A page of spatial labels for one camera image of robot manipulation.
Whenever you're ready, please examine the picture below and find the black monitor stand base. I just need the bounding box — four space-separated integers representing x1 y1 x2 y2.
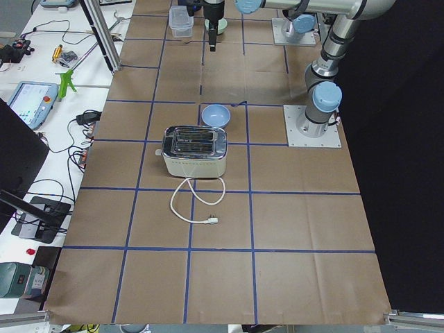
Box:
11 196 71 244

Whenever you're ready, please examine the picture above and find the teach pendant tablet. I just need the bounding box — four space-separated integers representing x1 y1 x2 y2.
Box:
8 81 58 130

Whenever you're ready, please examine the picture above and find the black monitor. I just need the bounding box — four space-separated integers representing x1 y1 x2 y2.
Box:
0 98 50 233

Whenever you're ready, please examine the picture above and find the cream chrome toaster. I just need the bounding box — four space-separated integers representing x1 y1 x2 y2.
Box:
155 125 228 178

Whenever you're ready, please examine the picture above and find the green bowl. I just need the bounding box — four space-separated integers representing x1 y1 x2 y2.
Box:
205 18 228 35

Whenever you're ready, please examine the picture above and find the green electrical box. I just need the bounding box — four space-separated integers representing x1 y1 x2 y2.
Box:
1 262 50 298

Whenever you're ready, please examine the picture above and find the black power adapter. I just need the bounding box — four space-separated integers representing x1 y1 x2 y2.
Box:
76 110 102 125

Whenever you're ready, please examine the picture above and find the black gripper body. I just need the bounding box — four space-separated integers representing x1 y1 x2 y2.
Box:
203 0 225 22

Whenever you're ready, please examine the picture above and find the white toaster power cord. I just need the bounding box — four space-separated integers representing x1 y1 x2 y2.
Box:
169 176 227 225

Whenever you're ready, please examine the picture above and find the yellow small tool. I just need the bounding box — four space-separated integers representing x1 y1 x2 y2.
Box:
51 44 62 63

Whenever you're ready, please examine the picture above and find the aluminium frame post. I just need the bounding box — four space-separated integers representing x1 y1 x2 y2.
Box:
78 0 121 73

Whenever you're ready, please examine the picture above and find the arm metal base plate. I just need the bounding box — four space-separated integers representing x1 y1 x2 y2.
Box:
283 105 342 148
272 18 316 47

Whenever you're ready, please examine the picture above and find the blue bowl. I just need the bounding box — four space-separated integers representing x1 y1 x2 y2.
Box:
201 104 231 128

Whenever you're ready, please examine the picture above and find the green plastic clamp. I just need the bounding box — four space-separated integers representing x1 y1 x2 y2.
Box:
58 69 77 101

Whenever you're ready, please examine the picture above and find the clear plastic lidded container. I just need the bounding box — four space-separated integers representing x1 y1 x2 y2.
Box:
169 6 194 38

